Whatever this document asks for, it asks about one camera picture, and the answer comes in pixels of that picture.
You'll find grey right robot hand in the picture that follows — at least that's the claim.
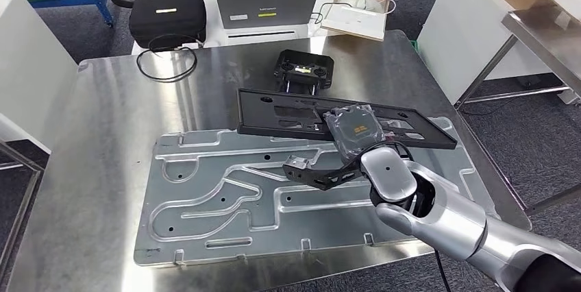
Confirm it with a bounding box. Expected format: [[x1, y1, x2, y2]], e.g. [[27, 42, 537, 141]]
[[323, 104, 386, 164]]

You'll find black plastic panel part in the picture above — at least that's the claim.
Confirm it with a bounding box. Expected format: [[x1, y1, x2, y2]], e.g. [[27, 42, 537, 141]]
[[236, 88, 458, 151]]

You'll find black handheld device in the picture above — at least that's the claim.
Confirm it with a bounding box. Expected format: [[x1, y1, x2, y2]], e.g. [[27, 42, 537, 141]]
[[273, 49, 336, 97]]

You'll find silver metal plate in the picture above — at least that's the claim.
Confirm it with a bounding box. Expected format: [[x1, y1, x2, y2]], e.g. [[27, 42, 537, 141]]
[[134, 116, 500, 267]]

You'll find white flat box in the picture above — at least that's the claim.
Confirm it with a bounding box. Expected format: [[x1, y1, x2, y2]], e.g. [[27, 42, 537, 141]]
[[321, 4, 386, 42]]

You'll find black carrying case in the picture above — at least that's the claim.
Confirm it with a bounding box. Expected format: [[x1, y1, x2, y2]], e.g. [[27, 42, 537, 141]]
[[129, 0, 208, 50]]

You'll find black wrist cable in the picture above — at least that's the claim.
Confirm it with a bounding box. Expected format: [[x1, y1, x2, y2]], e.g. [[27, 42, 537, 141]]
[[381, 141, 415, 164]]

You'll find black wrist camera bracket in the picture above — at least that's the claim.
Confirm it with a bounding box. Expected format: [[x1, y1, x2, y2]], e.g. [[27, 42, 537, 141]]
[[282, 158, 364, 191]]

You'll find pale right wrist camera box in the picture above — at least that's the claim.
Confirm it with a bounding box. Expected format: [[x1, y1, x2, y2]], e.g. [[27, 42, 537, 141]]
[[286, 155, 310, 171]]

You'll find black laptop cable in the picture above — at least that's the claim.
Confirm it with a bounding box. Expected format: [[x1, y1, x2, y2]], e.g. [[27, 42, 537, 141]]
[[310, 1, 353, 25]]

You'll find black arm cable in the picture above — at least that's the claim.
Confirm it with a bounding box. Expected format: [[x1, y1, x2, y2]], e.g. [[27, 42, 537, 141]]
[[434, 250, 452, 292]]

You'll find black coiled cable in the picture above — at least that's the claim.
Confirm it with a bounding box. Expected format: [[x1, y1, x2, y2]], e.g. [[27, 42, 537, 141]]
[[136, 33, 199, 84]]

